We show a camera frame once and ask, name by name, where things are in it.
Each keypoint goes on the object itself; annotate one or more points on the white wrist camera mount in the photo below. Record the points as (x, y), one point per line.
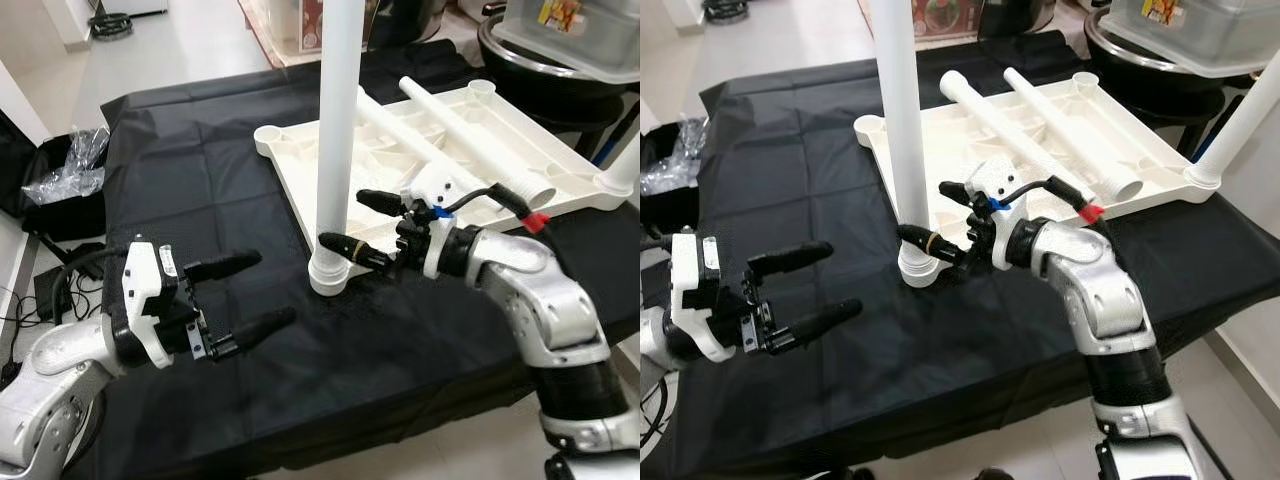
(995, 180)
(140, 300)
(690, 290)
(432, 185)

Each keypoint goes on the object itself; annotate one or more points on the black robot right foot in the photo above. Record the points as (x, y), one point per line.
(993, 473)

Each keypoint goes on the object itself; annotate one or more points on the crumpled clear plastic bag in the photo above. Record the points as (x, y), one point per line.
(675, 155)
(70, 165)

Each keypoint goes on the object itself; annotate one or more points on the shiny black round container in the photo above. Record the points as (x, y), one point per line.
(410, 15)
(1015, 15)

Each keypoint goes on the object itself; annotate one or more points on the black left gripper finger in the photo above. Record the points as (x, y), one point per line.
(820, 325)
(255, 332)
(225, 265)
(790, 260)

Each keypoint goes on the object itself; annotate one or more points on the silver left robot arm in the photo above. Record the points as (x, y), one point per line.
(655, 350)
(50, 380)

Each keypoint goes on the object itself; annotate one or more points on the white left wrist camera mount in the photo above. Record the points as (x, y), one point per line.
(690, 290)
(140, 300)

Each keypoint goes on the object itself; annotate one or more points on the white upright panel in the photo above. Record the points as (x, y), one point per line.
(680, 12)
(65, 20)

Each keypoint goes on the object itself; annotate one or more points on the clear bin orange lid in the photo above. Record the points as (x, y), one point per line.
(925, 30)
(275, 30)

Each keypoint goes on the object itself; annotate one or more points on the red food poster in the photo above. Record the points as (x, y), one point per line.
(950, 15)

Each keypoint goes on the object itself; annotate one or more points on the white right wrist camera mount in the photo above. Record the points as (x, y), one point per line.
(432, 185)
(995, 180)

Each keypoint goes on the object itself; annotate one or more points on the white plastic table leg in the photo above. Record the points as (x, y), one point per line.
(900, 120)
(1070, 130)
(470, 135)
(390, 125)
(625, 170)
(338, 120)
(1240, 120)
(985, 110)

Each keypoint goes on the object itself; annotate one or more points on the clear plastic storage box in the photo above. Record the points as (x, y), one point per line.
(1200, 30)
(580, 35)

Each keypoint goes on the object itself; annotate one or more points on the black tablecloth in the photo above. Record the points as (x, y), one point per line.
(900, 380)
(300, 380)

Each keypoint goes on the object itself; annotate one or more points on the black floor bin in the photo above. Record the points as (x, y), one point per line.
(665, 215)
(65, 220)

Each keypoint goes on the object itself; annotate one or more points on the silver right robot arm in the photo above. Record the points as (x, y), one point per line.
(1110, 300)
(550, 300)

